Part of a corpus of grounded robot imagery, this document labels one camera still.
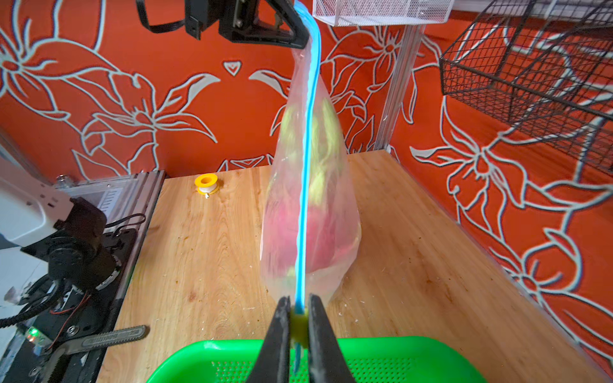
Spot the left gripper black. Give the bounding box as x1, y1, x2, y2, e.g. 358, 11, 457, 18
185, 0, 310, 49

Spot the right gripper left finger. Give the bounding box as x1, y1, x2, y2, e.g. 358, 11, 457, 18
246, 296, 291, 383

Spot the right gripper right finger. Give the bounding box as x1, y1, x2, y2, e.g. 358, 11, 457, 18
308, 294, 356, 383

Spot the pink dragon fruit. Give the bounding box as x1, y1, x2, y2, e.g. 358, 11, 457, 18
260, 188, 361, 285

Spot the clear zip bag blue seal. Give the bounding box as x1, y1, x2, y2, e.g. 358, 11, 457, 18
258, 0, 363, 374

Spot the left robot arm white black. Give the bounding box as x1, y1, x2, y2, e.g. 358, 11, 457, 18
1, 1, 310, 263

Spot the green plastic perforated basket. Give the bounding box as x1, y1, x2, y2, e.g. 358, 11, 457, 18
148, 337, 486, 382

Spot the yellow tape roll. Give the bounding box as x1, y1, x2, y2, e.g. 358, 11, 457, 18
194, 173, 220, 198

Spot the white mesh wall basket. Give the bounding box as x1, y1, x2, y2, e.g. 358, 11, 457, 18
312, 0, 454, 26

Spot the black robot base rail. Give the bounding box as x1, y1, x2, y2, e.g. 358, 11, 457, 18
1, 229, 140, 382

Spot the black wire wall basket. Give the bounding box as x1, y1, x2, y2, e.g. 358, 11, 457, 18
440, 1, 612, 173

